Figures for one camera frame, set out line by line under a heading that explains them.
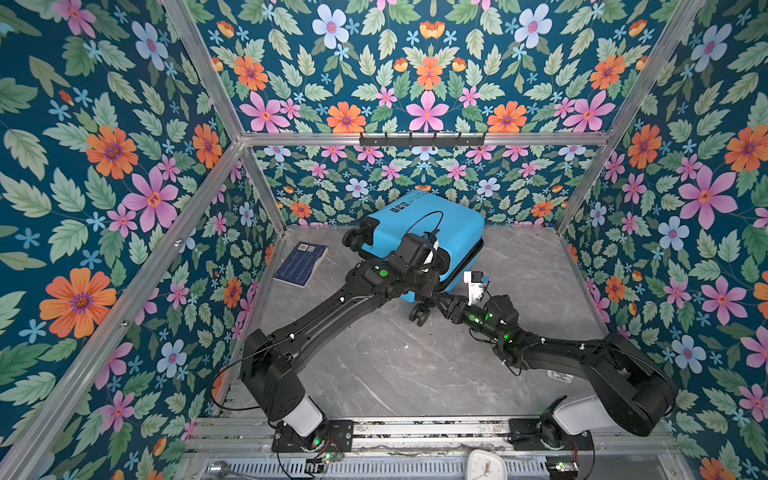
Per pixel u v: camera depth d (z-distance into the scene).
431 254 0.60
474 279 0.75
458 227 0.91
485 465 0.68
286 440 0.72
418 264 0.59
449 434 0.75
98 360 0.50
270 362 0.41
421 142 0.93
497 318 0.65
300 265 1.08
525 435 0.72
